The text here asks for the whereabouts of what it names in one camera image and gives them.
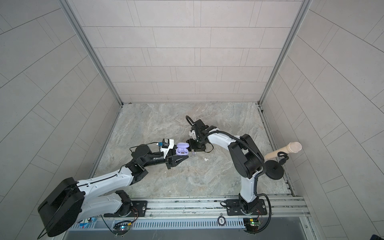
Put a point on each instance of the aluminium corner frame post left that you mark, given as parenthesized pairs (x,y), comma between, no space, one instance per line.
(69,13)

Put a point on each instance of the right green circuit board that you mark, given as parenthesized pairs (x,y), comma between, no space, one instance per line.
(251,225)

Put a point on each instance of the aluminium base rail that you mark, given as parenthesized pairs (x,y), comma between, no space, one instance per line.
(210,207)

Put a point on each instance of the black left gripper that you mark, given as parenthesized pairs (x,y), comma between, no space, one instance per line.
(170,163)

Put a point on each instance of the small round speaker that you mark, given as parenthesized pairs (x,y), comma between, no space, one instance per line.
(221,221)

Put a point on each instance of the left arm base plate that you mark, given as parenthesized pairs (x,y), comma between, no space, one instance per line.
(135,209)

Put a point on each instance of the aluminium corner frame post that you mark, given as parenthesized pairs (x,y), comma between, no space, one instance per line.
(69,13)
(288,42)

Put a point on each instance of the black round stand base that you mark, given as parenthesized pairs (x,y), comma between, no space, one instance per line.
(274,164)

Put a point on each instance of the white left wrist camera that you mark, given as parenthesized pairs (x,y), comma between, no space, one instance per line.
(165,146)

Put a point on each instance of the purple earbud charging case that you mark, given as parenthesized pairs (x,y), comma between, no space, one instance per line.
(182,149)

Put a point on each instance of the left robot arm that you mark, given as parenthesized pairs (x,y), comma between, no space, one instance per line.
(74,201)

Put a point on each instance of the green circuit board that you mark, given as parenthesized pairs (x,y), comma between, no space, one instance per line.
(123,227)
(251,225)

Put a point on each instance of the aluminium corner frame post right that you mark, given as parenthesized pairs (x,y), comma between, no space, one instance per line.
(288,42)

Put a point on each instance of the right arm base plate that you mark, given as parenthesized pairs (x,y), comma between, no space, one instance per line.
(236,207)

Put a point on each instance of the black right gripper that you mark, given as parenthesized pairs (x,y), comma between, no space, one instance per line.
(192,145)

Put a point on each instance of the beige wooden handle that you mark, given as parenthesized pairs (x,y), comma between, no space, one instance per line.
(293,147)

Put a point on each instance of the left green circuit board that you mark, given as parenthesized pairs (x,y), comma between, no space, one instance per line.
(123,227)

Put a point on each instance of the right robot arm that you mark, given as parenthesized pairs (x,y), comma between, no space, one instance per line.
(246,157)

